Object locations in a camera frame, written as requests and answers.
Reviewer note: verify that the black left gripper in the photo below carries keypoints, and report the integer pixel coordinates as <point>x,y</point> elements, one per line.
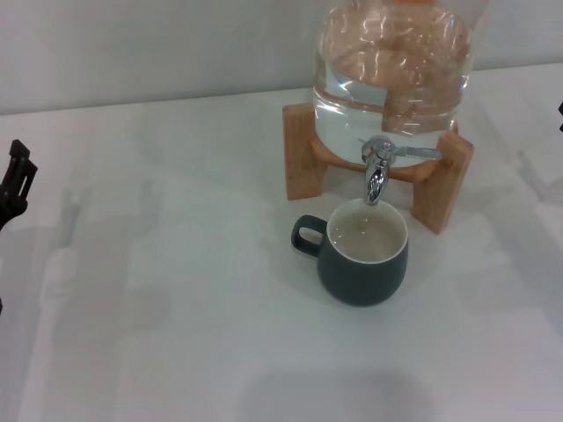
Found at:
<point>11,206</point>

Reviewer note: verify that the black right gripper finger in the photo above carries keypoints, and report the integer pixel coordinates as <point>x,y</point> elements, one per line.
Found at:
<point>561,118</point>

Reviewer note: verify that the chrome faucet with lever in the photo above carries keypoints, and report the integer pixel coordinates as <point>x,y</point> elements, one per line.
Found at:
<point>376,176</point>

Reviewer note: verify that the dark grey ceramic mug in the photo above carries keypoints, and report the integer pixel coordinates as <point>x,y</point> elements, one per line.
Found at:
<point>365,281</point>

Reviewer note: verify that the glass water dispenser jar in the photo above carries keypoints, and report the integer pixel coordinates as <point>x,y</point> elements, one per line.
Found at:
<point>352,118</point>

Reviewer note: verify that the wooden dispenser stand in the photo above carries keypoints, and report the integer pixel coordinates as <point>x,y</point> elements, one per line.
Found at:
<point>299,154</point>

